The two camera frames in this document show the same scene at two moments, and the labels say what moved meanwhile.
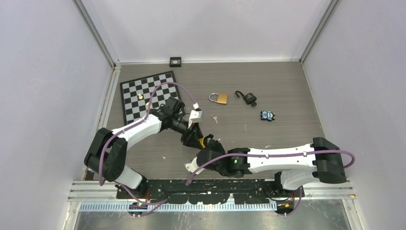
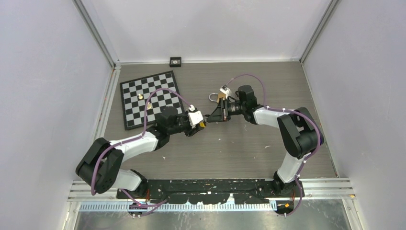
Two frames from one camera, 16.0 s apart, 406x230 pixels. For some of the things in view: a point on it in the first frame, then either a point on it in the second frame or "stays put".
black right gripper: [213, 144] -> [221, 113]
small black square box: [175, 62] stays put
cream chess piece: [147, 105] stays put
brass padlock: [222, 98] stays put
